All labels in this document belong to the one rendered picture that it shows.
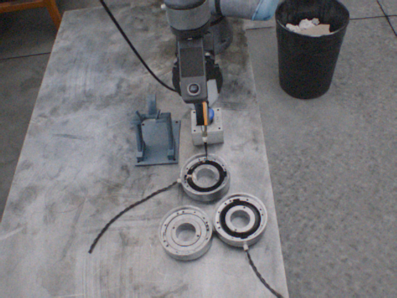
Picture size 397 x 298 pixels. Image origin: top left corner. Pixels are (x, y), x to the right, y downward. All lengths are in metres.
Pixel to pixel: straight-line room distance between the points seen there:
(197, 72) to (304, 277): 1.11
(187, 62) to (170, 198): 0.31
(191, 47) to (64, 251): 0.48
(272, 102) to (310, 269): 0.89
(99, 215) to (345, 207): 1.16
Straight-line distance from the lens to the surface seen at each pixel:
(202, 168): 0.88
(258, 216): 0.81
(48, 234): 0.93
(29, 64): 2.79
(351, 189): 1.86
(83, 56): 1.28
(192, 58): 0.72
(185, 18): 0.69
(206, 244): 0.78
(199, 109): 0.83
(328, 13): 2.12
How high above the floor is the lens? 1.55
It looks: 52 degrees down
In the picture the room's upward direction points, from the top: 10 degrees counter-clockwise
